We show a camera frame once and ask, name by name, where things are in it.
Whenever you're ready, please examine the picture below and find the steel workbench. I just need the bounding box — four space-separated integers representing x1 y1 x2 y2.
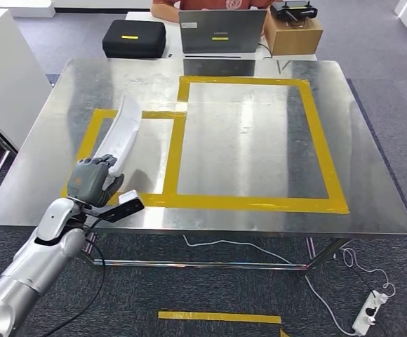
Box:
0 58 407 280

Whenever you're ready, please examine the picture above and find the small yellow tape square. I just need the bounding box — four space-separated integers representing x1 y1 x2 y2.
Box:
60 108 187 208

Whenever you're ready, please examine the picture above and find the white power strip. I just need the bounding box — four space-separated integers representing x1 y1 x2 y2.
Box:
351 290 389 337

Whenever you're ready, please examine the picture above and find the long white cable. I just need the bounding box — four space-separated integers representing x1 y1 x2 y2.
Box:
182 234 359 337

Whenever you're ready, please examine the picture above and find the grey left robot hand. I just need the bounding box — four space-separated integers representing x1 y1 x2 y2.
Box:
67 154 125 209

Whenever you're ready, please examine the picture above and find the person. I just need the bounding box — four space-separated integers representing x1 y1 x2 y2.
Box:
150 0 277 24

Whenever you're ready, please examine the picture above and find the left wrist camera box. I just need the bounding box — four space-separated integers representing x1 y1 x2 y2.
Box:
81 190 145 224

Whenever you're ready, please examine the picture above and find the grey laptop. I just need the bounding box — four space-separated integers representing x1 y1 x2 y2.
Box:
178 9 268 59

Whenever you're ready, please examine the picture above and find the white curved plastic part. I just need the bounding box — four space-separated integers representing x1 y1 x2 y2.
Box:
93 95 143 178

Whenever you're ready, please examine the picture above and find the black zip case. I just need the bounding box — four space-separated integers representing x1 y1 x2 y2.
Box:
101 19 168 60

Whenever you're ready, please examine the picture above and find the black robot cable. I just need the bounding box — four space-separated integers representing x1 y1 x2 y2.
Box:
45 239 106 337

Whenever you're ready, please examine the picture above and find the cardboard box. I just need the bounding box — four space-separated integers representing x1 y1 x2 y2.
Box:
263 11 325 57

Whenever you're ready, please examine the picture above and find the white low cabinet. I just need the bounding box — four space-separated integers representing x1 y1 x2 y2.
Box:
0 0 153 18

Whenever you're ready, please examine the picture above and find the black handheld controller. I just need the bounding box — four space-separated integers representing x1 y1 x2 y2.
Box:
270 0 319 23

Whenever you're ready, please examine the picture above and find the white table with steel legs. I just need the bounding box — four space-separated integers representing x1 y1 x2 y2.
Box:
0 6 53 208

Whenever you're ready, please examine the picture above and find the coiled white cable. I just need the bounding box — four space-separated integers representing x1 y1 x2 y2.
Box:
339 246 396 298

